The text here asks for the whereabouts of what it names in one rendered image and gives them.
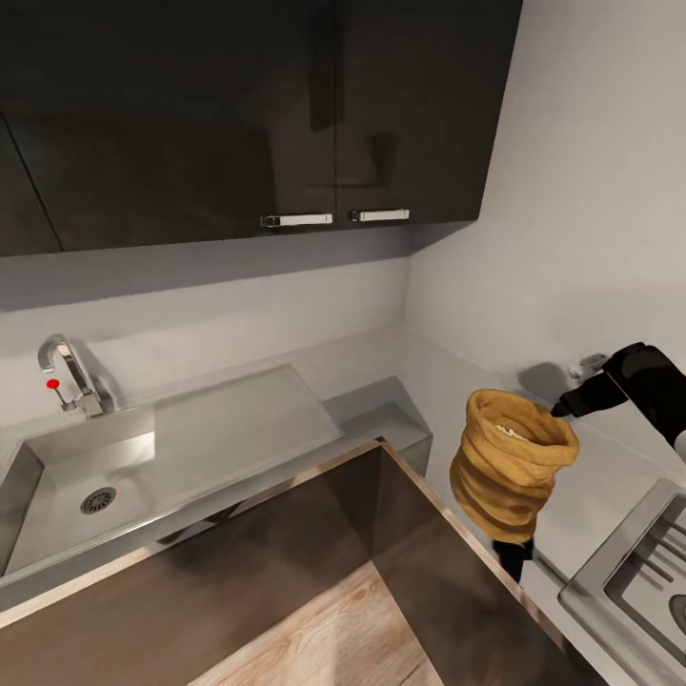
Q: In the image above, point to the popcorn bag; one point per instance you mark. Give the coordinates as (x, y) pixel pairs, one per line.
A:
(516, 442)

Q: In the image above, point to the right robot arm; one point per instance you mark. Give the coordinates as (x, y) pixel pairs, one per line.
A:
(639, 373)

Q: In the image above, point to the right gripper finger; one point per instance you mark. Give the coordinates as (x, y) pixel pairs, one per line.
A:
(560, 410)

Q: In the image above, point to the cabinet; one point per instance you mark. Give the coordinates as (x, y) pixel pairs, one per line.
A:
(151, 122)
(25, 227)

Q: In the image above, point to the drop in sink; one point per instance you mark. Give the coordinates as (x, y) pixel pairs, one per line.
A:
(151, 459)

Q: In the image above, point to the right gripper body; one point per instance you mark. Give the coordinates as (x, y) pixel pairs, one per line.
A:
(584, 400)

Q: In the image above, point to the burner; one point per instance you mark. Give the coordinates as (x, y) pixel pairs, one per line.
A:
(631, 593)

